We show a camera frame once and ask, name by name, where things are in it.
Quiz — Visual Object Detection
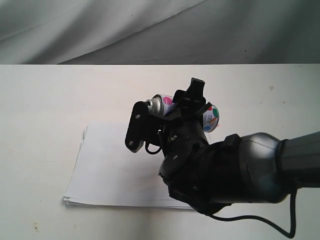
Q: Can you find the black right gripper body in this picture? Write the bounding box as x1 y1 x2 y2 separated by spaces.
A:
159 90 212 179

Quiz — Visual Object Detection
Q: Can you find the silver spray paint can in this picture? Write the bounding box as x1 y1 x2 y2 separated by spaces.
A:
146 94 220 133

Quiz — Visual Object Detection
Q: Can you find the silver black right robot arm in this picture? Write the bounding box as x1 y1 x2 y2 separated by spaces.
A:
159 78 320 216

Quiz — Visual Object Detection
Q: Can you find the white paper stack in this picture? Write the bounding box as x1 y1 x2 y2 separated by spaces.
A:
63 122 190 210

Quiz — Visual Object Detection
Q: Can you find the white backdrop cloth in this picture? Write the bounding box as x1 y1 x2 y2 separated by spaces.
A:
0 0 320 65

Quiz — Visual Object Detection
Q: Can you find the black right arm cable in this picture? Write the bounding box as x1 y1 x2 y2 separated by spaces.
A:
144 124 300 239

